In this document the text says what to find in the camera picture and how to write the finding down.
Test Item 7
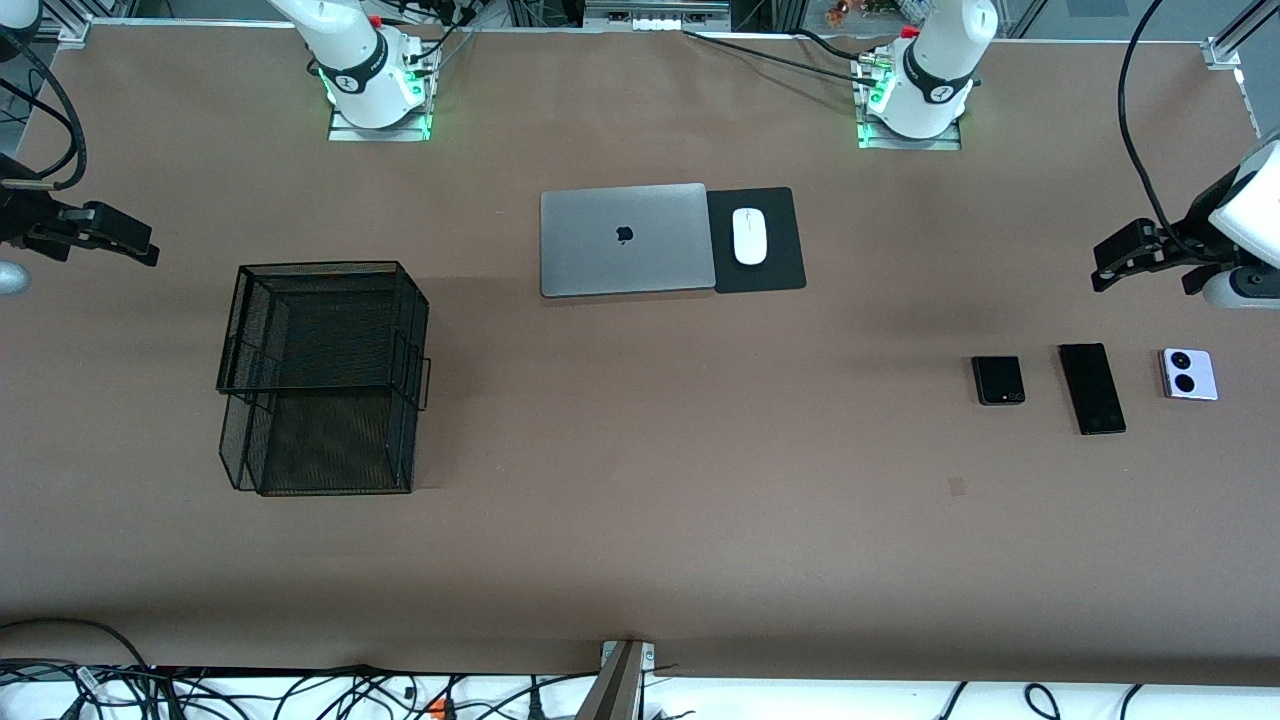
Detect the lavender flip phone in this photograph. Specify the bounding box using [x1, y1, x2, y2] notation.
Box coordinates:
[1159, 347, 1220, 401]

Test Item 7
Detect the long black smartphone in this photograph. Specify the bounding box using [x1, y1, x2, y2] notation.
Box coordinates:
[1058, 343, 1128, 436]

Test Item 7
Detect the small black flip phone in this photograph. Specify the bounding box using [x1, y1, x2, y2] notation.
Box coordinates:
[971, 355, 1027, 407]

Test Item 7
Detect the black two-tier mesh tray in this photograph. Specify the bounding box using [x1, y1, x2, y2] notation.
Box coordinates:
[215, 261, 433, 497]

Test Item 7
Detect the black mouse pad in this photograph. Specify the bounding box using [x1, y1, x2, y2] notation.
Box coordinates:
[706, 187, 807, 295]

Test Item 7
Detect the white computer mouse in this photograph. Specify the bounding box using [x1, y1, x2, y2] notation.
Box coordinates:
[732, 207, 769, 267]

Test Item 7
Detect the silver closed laptop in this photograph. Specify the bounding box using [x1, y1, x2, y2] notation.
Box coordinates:
[540, 182, 717, 299]

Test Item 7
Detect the white power strip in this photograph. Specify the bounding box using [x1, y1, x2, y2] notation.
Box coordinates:
[584, 0, 731, 33]

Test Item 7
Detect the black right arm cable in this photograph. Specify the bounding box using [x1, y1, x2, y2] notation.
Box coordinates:
[0, 25, 89, 193]

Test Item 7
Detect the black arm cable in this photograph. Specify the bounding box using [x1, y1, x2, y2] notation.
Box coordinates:
[1117, 0, 1201, 251]
[0, 25, 89, 193]

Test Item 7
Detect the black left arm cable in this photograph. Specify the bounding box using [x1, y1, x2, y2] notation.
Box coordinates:
[1117, 0, 1201, 251]

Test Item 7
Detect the aluminium frame profile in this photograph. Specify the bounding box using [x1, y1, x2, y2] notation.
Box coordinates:
[40, 0, 93, 46]
[1203, 0, 1280, 71]

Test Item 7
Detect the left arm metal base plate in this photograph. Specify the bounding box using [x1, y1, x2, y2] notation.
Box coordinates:
[855, 50, 964, 152]

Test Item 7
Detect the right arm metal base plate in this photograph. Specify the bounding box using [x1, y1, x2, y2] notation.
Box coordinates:
[328, 55, 433, 142]

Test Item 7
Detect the thick black cable loop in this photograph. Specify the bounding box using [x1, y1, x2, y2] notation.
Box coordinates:
[0, 618, 151, 669]

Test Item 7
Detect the black cable across table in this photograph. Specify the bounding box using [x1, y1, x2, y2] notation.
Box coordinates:
[683, 28, 881, 89]

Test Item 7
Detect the grey metal camera post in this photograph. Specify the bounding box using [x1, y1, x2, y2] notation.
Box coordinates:
[578, 640, 657, 720]

